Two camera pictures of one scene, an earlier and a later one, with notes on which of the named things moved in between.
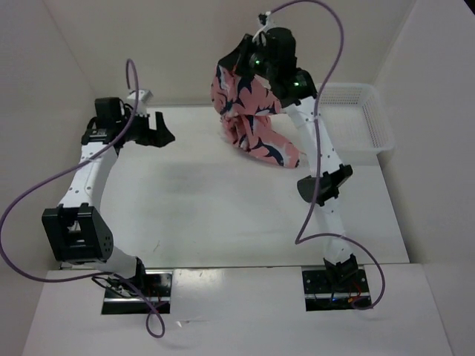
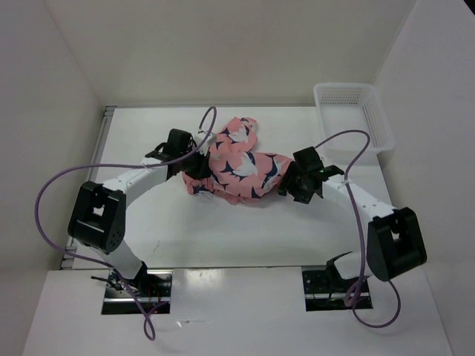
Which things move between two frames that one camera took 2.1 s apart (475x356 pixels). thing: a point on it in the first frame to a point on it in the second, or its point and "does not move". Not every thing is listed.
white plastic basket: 356,120 does not move
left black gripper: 159,137 to 203,170
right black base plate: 321,294 does not move
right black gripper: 235,59 to 292,171
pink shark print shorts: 247,104 to 237,172
